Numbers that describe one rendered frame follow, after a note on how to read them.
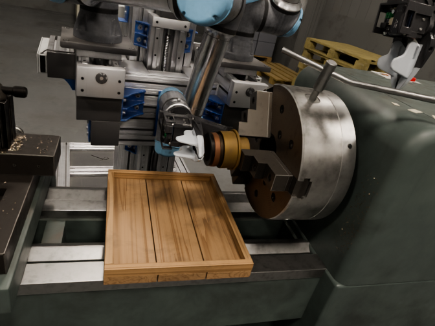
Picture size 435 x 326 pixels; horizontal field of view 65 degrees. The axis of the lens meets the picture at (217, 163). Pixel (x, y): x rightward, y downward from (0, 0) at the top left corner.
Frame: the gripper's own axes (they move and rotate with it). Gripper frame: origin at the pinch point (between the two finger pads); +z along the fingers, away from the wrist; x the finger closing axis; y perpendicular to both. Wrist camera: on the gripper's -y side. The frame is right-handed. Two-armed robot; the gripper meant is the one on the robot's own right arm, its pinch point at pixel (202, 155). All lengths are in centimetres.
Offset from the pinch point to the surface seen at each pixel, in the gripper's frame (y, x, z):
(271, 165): -12.8, 2.3, 6.9
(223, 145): -4.3, 2.6, -0.6
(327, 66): -19.9, 23.0, 3.7
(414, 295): -57, -26, 19
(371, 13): -367, 34, -446
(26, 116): 89, -108, -257
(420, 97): -33.6, 22.1, 14.1
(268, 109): -15.3, 9.6, -6.3
